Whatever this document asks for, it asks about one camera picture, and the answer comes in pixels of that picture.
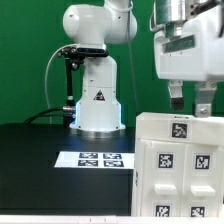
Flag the grey camera cable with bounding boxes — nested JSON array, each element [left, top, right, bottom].
[[44, 43, 78, 110]]

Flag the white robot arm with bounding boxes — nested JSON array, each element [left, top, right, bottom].
[[63, 0, 224, 138]]

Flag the white cabinet top block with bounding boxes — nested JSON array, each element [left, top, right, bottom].
[[136, 112, 224, 146]]

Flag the black camera on stand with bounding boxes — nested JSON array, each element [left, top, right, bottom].
[[57, 44, 109, 107]]

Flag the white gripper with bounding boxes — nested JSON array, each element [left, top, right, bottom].
[[154, 5, 224, 118]]

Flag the white marker sheet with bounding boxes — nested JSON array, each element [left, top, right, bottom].
[[54, 151, 134, 169]]

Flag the white cabinet door panel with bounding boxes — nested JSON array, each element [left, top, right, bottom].
[[140, 141, 185, 217], [181, 144, 224, 218]]

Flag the white cabinet body box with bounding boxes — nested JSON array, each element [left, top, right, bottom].
[[130, 138, 224, 218]]

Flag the black base cables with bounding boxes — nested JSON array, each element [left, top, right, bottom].
[[23, 106, 78, 125]]

